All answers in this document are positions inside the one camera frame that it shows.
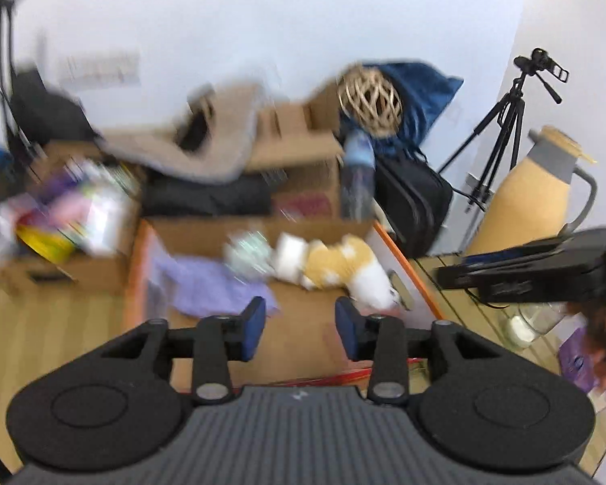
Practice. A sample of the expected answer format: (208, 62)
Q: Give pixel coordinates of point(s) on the red cardboard pumpkin box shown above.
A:
(300, 343)

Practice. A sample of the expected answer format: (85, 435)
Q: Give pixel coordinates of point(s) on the blue water bottle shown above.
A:
(357, 177)

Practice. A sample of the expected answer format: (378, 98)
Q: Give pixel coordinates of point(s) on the large open cardboard box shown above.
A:
(292, 134)

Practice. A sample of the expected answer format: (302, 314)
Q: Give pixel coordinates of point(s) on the dark blue velvet cloth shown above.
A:
(425, 91)

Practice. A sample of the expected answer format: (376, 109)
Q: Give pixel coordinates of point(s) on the black video camera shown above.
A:
(541, 61)

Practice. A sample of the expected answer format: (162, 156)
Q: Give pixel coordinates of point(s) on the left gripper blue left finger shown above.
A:
(248, 329)

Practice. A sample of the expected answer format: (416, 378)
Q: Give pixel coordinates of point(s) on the clear drinking glass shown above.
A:
(529, 321)

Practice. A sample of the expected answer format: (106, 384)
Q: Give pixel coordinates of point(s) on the black trolley bag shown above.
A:
(44, 115)

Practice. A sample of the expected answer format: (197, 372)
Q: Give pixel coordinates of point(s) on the white wall socket strip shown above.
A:
(89, 70)

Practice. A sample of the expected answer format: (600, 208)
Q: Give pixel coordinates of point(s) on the black suitcase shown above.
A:
(415, 201)

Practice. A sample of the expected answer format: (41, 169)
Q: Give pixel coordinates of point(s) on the yellow white plush toy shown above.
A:
(352, 265)

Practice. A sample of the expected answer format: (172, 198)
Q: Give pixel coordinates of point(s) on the yellow thermos jug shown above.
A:
(531, 203)

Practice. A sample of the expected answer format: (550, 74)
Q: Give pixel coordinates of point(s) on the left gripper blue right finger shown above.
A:
(351, 327)

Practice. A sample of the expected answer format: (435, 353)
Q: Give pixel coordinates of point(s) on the purple tissue box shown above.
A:
(575, 367)

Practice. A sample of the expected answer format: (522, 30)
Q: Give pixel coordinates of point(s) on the woven rattan ball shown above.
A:
(371, 100)

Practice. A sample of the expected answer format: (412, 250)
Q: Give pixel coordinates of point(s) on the small brown cardboard box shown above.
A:
(74, 226)

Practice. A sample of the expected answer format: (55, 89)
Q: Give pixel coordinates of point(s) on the purple knitted cloth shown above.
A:
(200, 287)

